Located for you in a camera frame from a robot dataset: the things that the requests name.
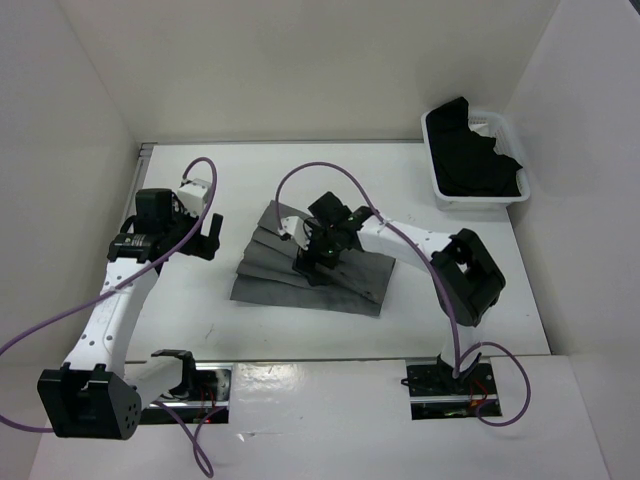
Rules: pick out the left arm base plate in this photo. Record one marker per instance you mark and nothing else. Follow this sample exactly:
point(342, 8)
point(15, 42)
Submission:
point(209, 400)

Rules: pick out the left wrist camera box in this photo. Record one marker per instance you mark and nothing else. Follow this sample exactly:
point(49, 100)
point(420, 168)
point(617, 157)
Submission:
point(194, 194)

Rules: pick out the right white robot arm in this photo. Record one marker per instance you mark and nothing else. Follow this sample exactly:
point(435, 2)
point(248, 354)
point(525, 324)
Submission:
point(467, 280)

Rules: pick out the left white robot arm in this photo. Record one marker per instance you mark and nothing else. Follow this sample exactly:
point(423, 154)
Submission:
point(90, 396)

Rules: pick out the white plastic basket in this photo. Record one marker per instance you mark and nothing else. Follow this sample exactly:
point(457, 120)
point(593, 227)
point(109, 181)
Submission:
point(491, 125)

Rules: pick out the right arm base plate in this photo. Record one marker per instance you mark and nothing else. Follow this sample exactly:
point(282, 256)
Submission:
point(434, 394)

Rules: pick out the black skirt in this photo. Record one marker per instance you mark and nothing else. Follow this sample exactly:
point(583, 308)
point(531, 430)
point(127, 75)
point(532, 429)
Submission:
point(466, 163)

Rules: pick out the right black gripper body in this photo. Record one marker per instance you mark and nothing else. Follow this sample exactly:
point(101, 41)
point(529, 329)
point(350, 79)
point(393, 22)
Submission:
point(323, 249)

